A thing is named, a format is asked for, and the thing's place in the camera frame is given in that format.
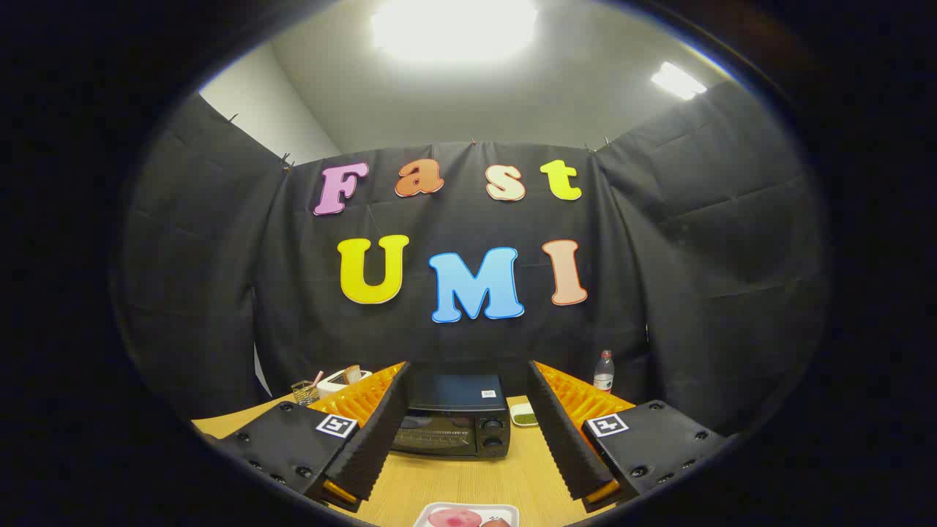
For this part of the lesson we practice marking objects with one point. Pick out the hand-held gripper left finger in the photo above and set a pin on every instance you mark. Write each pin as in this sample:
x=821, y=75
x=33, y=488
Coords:
x=381, y=439

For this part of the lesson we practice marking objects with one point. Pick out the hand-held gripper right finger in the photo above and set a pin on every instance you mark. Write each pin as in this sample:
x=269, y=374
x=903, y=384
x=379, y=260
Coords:
x=564, y=439

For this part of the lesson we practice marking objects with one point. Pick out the black toaster oven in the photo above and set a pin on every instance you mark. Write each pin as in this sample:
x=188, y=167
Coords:
x=457, y=391

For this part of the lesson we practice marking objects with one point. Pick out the white food tray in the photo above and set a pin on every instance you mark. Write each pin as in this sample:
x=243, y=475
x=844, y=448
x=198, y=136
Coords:
x=439, y=509

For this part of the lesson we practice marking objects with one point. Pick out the pink ham slice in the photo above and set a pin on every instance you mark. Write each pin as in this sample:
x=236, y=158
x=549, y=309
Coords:
x=454, y=519

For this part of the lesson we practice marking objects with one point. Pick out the white bread toaster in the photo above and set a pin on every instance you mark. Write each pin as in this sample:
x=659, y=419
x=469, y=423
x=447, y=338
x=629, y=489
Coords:
x=333, y=380

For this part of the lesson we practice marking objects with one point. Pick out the white divided bean dish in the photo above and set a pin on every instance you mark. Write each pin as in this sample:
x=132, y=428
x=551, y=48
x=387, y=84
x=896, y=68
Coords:
x=523, y=417

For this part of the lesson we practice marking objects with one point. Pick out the toasted bread slice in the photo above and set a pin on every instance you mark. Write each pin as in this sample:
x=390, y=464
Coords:
x=353, y=375

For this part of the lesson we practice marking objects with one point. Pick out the red label water bottle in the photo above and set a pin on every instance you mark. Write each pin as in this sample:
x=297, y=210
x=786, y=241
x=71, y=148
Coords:
x=604, y=377

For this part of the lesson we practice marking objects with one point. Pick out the small ceiling light panel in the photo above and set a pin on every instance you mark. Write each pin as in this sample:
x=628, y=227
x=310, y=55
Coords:
x=678, y=80

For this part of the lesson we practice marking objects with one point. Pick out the large ceiling light panel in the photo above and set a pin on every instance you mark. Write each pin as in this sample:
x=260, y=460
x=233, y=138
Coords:
x=454, y=29

